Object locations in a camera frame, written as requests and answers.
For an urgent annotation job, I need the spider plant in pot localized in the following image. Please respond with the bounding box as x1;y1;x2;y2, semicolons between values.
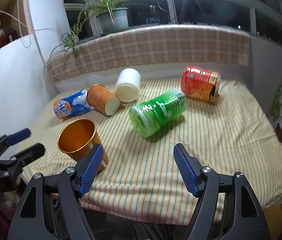
56;0;129;58

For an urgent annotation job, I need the green tea bottle cup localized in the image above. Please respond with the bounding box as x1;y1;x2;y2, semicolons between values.
129;88;188;138

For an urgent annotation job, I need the black tripod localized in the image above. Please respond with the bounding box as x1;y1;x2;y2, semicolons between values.
177;0;210;25

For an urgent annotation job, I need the yellow striped cloth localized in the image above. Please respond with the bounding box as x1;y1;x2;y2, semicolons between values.
15;76;282;225

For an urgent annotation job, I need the white plastic cup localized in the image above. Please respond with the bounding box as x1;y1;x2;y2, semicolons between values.
114;68;141;103

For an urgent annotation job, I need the red orange bottle cup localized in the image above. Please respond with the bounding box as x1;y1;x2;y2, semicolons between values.
181;66;221;103

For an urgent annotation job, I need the green cardboard box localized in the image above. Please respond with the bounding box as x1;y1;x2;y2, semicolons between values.
268;85;282;128

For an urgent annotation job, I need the blue arctic ocean can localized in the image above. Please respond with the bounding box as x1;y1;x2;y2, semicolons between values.
53;89;94;120

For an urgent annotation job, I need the lying orange paper cup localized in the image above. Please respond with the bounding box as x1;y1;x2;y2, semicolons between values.
87;84;120;116

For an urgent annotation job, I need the white cable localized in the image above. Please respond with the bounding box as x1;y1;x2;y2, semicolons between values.
0;0;59;95

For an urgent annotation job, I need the orange patterned paper cup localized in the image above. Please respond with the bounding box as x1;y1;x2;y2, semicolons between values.
57;119;108;172

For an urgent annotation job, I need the brown plaid blanket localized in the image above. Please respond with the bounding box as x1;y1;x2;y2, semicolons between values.
46;25;251;82

